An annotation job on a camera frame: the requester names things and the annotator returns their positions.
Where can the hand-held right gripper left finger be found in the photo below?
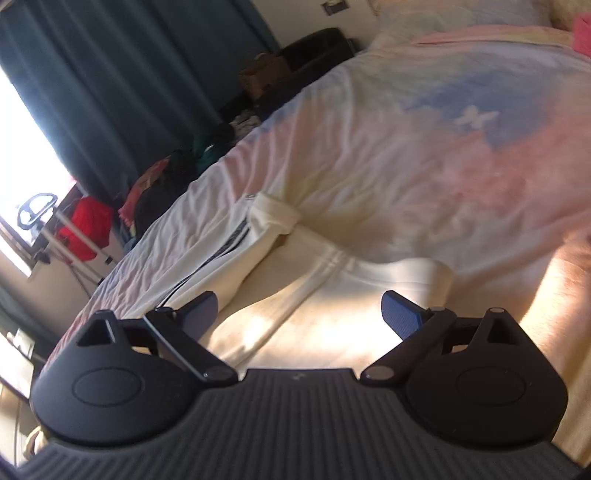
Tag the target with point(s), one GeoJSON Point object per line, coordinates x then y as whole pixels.
{"type": "Point", "coordinates": [201, 314]}

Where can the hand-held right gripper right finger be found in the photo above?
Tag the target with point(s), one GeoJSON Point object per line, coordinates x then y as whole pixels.
{"type": "Point", "coordinates": [404, 316]}

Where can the cream sweatpants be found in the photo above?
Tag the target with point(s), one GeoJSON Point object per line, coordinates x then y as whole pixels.
{"type": "Point", "coordinates": [332, 277]}

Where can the pile of colourful clothes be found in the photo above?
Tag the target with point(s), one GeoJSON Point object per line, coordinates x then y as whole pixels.
{"type": "Point", "coordinates": [157, 194]}

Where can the red cloth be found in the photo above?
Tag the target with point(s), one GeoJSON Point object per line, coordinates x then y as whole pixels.
{"type": "Point", "coordinates": [87, 226]}

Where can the pastel bed sheet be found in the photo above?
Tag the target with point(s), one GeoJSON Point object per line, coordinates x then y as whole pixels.
{"type": "Point", "coordinates": [415, 152]}

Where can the black steamer head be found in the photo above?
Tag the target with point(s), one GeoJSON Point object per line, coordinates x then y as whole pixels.
{"type": "Point", "coordinates": [44, 258]}

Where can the garment steamer stand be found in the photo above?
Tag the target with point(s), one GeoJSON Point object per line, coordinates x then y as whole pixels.
{"type": "Point", "coordinates": [37, 207]}

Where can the window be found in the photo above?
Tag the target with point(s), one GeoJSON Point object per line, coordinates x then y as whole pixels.
{"type": "Point", "coordinates": [23, 161]}

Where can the brown paper bag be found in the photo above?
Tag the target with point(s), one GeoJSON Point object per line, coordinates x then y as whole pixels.
{"type": "Point", "coordinates": [263, 76]}

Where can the wide teal curtain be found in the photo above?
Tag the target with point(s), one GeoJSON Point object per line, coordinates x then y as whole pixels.
{"type": "Point", "coordinates": [115, 83]}

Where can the black sofa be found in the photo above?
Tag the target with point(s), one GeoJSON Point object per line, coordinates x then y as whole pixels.
{"type": "Point", "coordinates": [318, 46]}

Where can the pastel pillow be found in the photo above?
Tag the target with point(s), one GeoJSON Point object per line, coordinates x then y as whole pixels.
{"type": "Point", "coordinates": [498, 9]}

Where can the pink plush item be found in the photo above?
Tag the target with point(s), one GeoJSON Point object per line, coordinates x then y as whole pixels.
{"type": "Point", "coordinates": [582, 30]}

